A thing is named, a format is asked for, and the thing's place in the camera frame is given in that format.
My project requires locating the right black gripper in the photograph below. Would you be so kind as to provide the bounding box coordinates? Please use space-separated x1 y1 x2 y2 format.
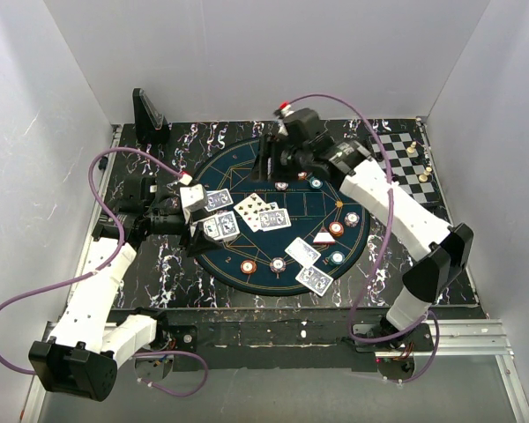
246 136 310 185

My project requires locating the blue playing card deck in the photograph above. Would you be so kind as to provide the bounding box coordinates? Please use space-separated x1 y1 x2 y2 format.
203 216 220 241

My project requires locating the blue-backed playing cards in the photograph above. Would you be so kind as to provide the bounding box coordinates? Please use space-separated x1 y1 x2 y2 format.
215 211 240 241

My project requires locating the dealt blue-backed card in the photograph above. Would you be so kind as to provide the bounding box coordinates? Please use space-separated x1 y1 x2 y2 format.
285 237 321 268
295 266 333 296
205 189 234 212

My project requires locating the seven of diamonds card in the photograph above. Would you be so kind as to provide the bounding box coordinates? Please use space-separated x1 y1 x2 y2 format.
244 202 279 232

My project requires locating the blue-backed community card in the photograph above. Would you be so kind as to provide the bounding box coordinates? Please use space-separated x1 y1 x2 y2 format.
258 208 291 232

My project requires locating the orange poker chip stack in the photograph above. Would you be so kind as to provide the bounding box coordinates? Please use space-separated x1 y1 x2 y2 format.
240 260 257 274

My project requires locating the white-blue poker chip stack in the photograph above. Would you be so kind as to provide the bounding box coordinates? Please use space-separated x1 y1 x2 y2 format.
270 257 286 273

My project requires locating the green poker chip stack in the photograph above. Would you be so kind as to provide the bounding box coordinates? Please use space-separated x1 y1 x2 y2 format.
328 251 346 266

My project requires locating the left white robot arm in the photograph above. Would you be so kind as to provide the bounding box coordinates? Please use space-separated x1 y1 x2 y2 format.
28 175 223 402

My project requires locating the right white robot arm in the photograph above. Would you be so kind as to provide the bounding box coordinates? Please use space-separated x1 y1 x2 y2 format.
251 103 473 351

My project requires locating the round blue poker mat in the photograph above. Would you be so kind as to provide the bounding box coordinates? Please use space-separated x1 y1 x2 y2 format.
195 138 370 296

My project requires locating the black card shoe stand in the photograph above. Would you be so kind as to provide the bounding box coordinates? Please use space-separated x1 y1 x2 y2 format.
132 88 170 145

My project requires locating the black white chess board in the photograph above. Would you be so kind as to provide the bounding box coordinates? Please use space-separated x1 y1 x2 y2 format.
379 132 441 207

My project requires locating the cream chess piece tall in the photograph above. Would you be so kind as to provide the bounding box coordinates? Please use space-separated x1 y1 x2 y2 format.
406 141 417 154

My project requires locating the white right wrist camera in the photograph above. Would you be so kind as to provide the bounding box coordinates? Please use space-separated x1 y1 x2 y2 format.
275 102 296 137

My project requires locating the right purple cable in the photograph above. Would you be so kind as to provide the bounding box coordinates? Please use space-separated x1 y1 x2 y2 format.
281 93 441 383

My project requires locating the purple cable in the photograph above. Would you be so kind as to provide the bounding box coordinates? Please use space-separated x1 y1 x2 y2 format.
281 93 441 383
0 147 210 397

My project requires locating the black rail end knob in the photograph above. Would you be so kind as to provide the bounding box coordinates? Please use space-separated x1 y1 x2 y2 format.
98 157 108 171

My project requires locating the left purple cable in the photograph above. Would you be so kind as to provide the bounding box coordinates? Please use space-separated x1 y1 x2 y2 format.
0 147 210 397

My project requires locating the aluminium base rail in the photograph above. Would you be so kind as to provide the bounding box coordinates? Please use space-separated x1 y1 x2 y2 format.
22 317 529 422

